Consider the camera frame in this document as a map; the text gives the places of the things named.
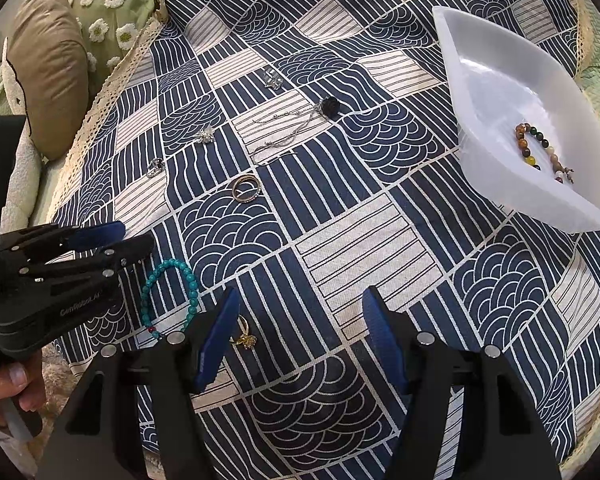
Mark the gold stacked bangle rings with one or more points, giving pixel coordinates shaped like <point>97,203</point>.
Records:
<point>252,194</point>

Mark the cream plush toy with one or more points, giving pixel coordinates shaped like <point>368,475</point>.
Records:
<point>27,180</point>

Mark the brown pillow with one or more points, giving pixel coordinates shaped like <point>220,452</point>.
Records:
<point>45,70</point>

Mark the person's left hand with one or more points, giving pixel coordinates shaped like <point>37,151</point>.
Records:
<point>11,385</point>

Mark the white plastic tray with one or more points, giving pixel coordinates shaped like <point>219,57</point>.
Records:
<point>485,85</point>

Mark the silver brooch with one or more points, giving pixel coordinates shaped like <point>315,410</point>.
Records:
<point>205,135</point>

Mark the navy and cream patterned cloth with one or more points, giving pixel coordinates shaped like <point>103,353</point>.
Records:
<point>330,250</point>

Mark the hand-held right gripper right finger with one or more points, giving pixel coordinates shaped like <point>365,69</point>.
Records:
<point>384,340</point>

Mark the green daisy pillow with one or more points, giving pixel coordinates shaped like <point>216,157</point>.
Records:
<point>105,5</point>

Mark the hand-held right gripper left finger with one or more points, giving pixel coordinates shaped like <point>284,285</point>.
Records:
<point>219,340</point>

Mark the silver earring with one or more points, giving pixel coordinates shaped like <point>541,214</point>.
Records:
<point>273,80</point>

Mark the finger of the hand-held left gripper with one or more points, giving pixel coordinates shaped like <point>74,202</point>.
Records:
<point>96,232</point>
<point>125,249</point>

